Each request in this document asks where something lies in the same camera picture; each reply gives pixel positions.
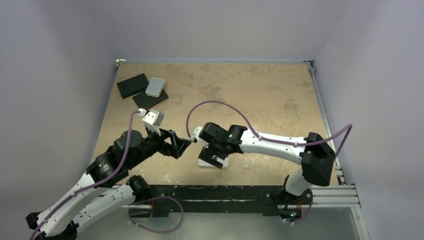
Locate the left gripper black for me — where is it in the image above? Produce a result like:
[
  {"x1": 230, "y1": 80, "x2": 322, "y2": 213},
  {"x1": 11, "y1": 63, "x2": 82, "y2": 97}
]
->
[{"x1": 127, "y1": 123, "x2": 191, "y2": 168}]

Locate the white red remote control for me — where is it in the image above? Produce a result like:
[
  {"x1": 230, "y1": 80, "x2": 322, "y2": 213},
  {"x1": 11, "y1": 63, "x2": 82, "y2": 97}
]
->
[{"x1": 198, "y1": 157, "x2": 229, "y2": 169}]

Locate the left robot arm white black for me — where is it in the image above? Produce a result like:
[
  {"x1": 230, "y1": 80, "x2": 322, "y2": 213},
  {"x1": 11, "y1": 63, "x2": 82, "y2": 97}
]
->
[{"x1": 25, "y1": 129, "x2": 192, "y2": 240}]

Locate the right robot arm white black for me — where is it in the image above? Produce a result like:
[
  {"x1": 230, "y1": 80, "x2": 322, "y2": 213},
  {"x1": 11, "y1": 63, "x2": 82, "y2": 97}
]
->
[{"x1": 192, "y1": 122, "x2": 336, "y2": 204}]

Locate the black box with slots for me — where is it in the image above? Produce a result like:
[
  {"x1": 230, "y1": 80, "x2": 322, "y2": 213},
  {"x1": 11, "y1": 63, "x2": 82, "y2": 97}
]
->
[{"x1": 132, "y1": 90, "x2": 169, "y2": 110}]

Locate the translucent grey plastic case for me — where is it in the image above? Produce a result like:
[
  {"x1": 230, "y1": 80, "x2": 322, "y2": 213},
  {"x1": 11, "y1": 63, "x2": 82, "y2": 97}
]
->
[{"x1": 145, "y1": 77, "x2": 165, "y2": 98}]

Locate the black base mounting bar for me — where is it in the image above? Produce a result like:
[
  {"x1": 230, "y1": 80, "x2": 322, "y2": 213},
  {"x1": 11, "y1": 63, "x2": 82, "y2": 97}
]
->
[{"x1": 145, "y1": 184, "x2": 314, "y2": 218}]

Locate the black box upper left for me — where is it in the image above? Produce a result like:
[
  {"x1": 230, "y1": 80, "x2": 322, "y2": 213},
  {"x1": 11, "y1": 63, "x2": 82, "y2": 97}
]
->
[{"x1": 116, "y1": 73, "x2": 149, "y2": 99}]

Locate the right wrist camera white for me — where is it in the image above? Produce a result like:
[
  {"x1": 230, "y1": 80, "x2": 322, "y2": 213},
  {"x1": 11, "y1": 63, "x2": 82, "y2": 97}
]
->
[{"x1": 189, "y1": 126, "x2": 209, "y2": 148}]

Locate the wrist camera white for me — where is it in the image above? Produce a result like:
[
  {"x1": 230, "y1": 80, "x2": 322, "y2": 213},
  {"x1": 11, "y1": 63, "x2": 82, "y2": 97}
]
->
[
  {"x1": 138, "y1": 108, "x2": 165, "y2": 136},
  {"x1": 189, "y1": 126, "x2": 209, "y2": 148}
]

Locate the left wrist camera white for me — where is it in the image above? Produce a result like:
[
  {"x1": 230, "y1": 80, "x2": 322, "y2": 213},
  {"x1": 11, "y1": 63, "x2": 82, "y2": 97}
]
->
[{"x1": 138, "y1": 108, "x2": 165, "y2": 136}]

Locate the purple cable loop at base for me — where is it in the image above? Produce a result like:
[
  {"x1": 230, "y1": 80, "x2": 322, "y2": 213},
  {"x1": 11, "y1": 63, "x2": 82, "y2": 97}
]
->
[{"x1": 128, "y1": 194, "x2": 185, "y2": 233}]

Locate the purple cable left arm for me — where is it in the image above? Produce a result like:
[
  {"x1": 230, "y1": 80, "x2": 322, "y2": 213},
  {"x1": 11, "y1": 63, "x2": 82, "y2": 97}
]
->
[{"x1": 29, "y1": 110, "x2": 143, "y2": 240}]

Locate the aluminium frame rail right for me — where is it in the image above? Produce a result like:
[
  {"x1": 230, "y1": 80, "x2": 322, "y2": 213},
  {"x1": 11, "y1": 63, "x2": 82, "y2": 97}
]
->
[{"x1": 304, "y1": 60, "x2": 361, "y2": 208}]

